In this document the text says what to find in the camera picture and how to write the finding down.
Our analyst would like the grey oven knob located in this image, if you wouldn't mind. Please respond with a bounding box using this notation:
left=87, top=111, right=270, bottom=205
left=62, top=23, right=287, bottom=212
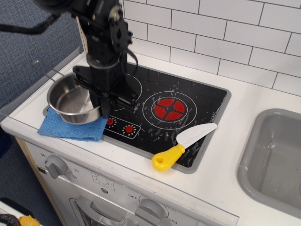
left=45, top=155, right=68, bottom=179
left=135, top=199, right=165, bottom=224

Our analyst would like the stainless steel pot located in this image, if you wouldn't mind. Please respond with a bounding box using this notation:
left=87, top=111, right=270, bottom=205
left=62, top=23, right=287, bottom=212
left=47, top=72, right=101, bottom=125

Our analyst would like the yellow white toy knife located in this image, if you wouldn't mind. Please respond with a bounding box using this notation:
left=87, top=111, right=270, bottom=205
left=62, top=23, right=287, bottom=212
left=151, top=123, right=217, bottom=172

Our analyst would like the grey left oven knob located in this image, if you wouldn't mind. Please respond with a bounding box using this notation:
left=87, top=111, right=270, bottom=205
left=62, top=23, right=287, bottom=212
left=45, top=155, right=68, bottom=179

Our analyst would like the black braided cable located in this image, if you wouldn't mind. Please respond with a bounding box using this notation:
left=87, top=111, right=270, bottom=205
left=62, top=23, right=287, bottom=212
left=0, top=13, right=62, bottom=35

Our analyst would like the black toy stove top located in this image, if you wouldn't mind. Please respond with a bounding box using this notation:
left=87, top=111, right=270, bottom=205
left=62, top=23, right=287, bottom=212
left=42, top=55, right=232, bottom=175

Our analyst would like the yellow black object bottom left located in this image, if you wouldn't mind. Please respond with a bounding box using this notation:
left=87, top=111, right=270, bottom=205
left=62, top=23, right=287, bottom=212
left=0, top=214, right=40, bottom=226

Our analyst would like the grey sink basin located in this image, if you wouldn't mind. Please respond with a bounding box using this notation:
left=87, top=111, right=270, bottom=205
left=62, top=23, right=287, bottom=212
left=237, top=109, right=301, bottom=218

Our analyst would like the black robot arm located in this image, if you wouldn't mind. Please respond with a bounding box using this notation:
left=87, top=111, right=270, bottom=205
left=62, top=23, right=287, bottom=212
left=34, top=0, right=137, bottom=118

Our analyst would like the wooden side panel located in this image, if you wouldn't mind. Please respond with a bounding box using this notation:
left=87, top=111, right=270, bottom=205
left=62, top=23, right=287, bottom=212
left=76, top=17, right=88, bottom=54

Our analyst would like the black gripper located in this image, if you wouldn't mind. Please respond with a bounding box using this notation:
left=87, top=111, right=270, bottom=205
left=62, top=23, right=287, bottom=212
left=73, top=60, right=138, bottom=118

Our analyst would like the blue napkin cloth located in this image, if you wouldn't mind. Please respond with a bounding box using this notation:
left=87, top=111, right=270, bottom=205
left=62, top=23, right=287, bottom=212
left=38, top=108, right=108, bottom=142

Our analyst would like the toy oven door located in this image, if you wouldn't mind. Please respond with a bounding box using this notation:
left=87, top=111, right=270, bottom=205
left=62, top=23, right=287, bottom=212
left=68, top=195, right=170, bottom=226

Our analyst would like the grey right oven knob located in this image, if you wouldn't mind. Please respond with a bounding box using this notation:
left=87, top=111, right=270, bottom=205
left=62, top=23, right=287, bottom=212
left=135, top=199, right=165, bottom=224

